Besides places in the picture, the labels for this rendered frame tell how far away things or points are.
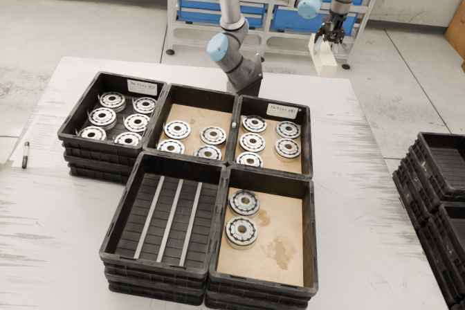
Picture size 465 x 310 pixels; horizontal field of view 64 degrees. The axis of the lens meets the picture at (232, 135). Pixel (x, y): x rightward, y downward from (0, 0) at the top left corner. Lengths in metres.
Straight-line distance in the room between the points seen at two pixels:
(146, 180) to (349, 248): 0.77
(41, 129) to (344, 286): 1.35
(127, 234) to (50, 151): 0.60
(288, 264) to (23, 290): 0.81
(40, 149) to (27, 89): 1.56
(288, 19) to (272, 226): 2.39
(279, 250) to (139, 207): 0.48
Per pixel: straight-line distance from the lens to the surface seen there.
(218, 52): 1.72
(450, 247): 2.11
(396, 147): 3.11
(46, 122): 1.83
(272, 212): 1.32
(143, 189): 1.34
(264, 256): 1.23
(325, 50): 1.65
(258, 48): 3.48
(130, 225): 1.26
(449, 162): 2.40
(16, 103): 3.13
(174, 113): 1.61
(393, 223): 1.64
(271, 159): 1.47
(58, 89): 2.00
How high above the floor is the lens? 1.89
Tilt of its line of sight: 44 degrees down
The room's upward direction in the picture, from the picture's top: 9 degrees clockwise
